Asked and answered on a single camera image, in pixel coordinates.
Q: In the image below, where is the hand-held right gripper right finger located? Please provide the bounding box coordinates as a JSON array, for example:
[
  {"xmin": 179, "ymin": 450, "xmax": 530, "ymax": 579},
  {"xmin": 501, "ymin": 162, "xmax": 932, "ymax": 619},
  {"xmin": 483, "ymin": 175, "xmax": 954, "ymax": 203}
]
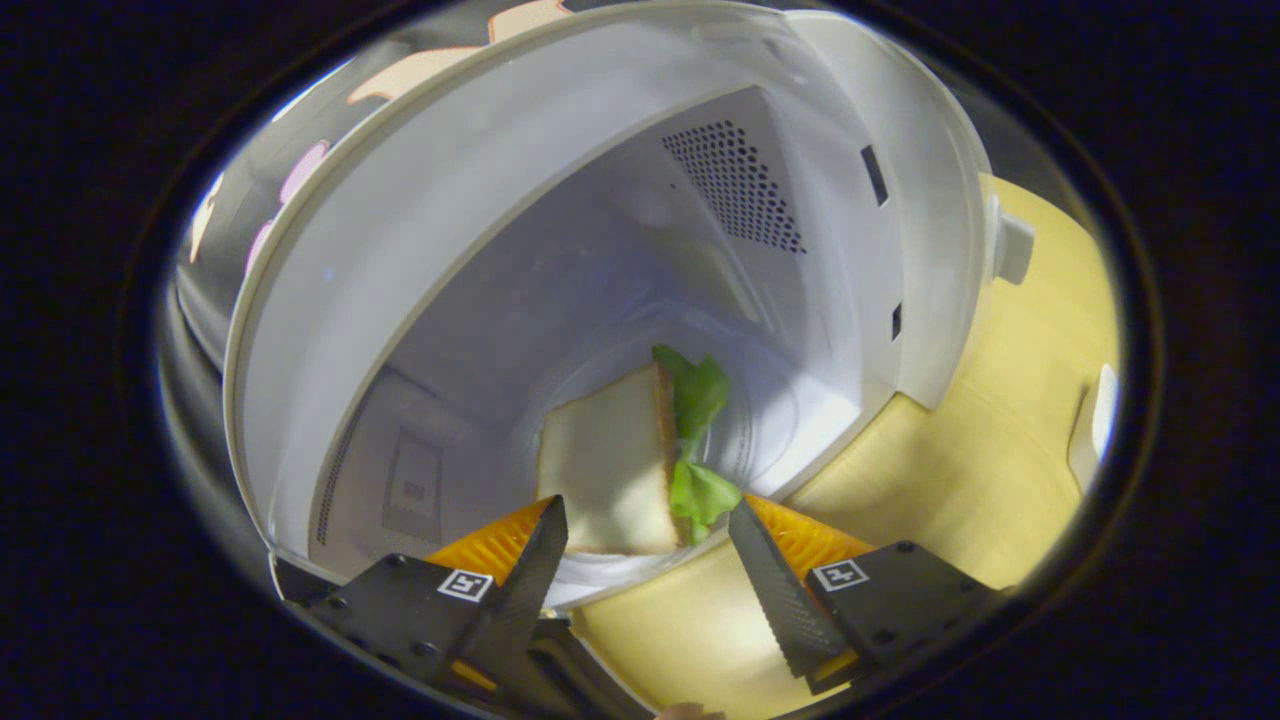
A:
[{"xmin": 728, "ymin": 495, "xmax": 1001, "ymax": 696}]

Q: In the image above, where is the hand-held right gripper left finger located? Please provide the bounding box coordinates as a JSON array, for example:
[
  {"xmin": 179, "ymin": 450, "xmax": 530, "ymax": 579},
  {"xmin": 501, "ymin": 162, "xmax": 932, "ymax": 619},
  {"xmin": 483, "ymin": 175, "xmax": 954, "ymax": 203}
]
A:
[{"xmin": 300, "ymin": 495, "xmax": 569, "ymax": 696}]

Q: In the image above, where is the toast bread slice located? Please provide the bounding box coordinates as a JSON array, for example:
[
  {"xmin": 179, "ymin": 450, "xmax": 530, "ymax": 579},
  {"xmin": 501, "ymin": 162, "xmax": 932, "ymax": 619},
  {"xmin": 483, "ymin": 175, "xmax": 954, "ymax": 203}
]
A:
[{"xmin": 535, "ymin": 362, "xmax": 691, "ymax": 557}]

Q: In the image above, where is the white microwave oven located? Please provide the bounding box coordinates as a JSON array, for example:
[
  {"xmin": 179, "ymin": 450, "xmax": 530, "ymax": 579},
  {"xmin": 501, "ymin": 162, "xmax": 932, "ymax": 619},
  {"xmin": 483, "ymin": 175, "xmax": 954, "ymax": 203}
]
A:
[{"xmin": 160, "ymin": 0, "xmax": 1038, "ymax": 613}]

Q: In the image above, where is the glass turntable plate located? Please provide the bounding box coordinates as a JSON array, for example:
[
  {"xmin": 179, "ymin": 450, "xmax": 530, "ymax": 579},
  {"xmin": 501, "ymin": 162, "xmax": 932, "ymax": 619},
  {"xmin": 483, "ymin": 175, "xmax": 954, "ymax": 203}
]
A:
[{"xmin": 505, "ymin": 300, "xmax": 863, "ymax": 591}]

